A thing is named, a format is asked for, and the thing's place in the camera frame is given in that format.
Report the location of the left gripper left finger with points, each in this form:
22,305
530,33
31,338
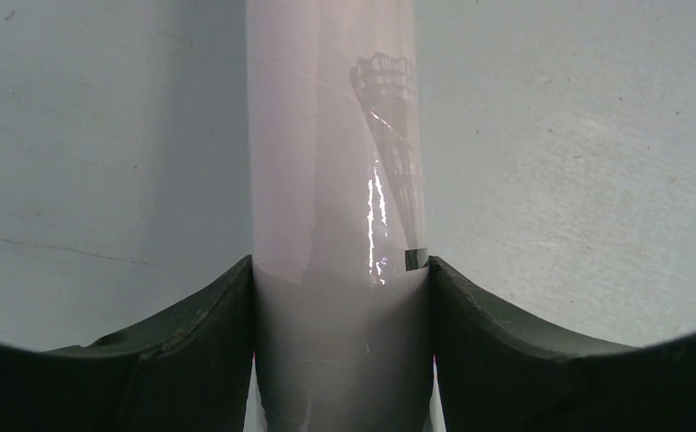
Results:
186,368

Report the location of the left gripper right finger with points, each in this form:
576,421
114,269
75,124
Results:
501,368

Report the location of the white shuttlecock tube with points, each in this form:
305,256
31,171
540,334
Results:
340,257

